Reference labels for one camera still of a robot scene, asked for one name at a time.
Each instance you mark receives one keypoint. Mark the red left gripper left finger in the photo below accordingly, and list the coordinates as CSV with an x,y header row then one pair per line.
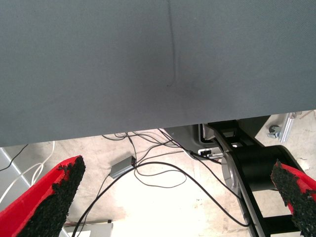
x,y
37,207

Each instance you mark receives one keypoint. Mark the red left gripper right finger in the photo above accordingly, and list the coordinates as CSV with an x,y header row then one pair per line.
x,y
296,197

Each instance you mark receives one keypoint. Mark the white box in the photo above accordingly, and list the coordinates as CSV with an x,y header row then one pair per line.
x,y
98,229

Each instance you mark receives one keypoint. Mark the aluminium profile bar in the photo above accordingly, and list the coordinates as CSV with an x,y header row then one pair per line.
x,y
288,128

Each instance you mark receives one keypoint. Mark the caster wheel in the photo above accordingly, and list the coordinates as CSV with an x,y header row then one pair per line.
x,y
273,130

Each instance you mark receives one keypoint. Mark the grey adapter box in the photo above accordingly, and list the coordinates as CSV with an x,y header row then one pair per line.
x,y
121,168

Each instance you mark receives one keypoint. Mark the white connector device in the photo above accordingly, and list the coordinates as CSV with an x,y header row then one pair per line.
x,y
206,152

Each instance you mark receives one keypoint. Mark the dark grey housing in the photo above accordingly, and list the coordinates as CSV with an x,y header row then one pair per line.
x,y
182,135

